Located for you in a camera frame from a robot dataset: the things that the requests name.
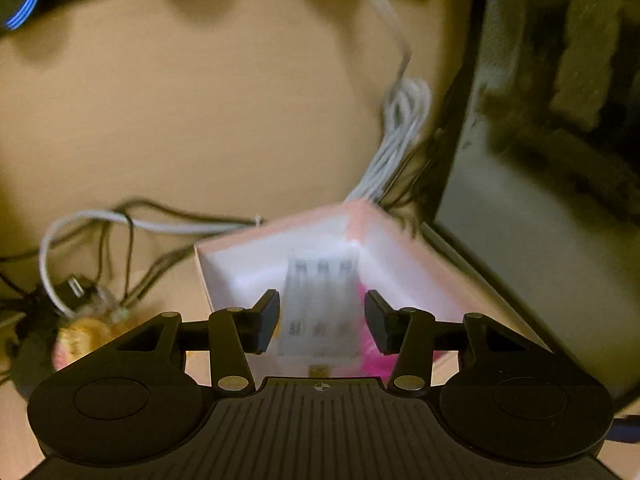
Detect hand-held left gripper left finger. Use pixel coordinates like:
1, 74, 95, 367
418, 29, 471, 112
103, 289, 281, 394

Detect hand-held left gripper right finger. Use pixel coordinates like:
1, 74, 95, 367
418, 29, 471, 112
364, 289, 547, 394

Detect clear plastic packet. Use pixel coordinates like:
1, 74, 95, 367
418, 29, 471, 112
276, 254, 364, 367

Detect pink cardboard box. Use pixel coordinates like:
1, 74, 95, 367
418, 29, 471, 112
192, 199, 496, 377

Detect yellow pink snack packet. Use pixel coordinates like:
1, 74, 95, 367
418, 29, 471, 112
52, 312, 138, 368

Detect black monitor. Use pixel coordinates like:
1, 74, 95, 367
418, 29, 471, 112
434, 0, 640, 403

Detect black plug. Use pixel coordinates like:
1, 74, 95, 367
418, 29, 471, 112
52, 274, 98, 311

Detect thin black cables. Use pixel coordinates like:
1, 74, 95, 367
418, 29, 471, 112
0, 199, 263, 317

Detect white cable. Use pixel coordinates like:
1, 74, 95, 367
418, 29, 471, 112
39, 0, 433, 319

